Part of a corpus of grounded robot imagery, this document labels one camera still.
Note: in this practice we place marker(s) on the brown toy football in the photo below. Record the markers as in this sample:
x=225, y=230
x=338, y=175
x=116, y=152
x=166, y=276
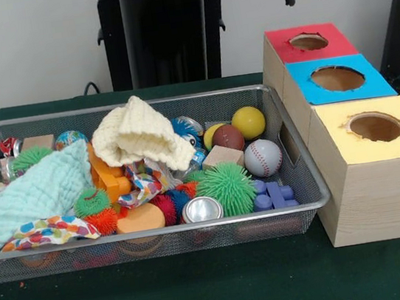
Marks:
x=228, y=138

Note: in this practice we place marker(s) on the yellow ball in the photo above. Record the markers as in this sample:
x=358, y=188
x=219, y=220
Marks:
x=248, y=122

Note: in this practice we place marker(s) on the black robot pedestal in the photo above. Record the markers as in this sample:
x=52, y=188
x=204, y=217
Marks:
x=168, y=31

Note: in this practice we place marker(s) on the colourful dotted cloth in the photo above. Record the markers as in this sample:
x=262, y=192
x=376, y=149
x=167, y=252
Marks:
x=47, y=229

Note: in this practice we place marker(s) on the wooden box with three holes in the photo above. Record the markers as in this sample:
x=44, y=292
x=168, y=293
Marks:
x=378, y=199

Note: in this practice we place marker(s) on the white toy baseball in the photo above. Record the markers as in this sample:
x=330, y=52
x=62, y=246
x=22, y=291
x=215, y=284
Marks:
x=263, y=158

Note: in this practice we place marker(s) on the pale wooden cube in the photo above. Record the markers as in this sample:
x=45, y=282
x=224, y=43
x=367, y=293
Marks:
x=223, y=156

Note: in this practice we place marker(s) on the cream waffle cloth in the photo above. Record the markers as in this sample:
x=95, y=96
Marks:
x=137, y=129

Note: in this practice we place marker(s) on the silver can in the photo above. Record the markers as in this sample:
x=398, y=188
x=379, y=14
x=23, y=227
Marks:
x=201, y=209

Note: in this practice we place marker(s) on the metal mesh bin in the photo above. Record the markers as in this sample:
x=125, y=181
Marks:
x=234, y=234

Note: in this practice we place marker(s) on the large green spiky ball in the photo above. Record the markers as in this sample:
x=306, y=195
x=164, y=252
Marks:
x=228, y=189

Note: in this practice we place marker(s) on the purple building block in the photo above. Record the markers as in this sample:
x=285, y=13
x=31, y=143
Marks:
x=275, y=195

